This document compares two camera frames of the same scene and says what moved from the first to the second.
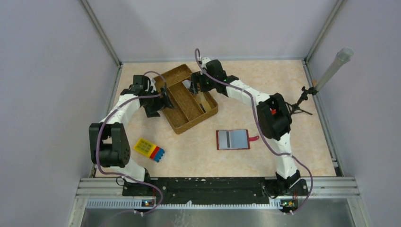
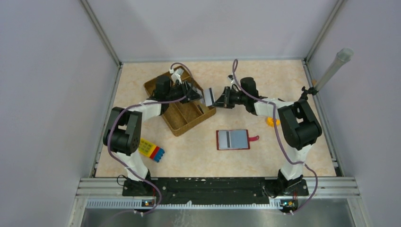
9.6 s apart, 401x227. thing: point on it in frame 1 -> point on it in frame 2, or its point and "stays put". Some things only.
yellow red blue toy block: (153, 152) stays put
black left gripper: (161, 103) -> (187, 91)
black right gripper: (196, 78) -> (224, 100)
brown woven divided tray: (188, 109) stays put
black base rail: (172, 191) stays put
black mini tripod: (295, 108) stays put
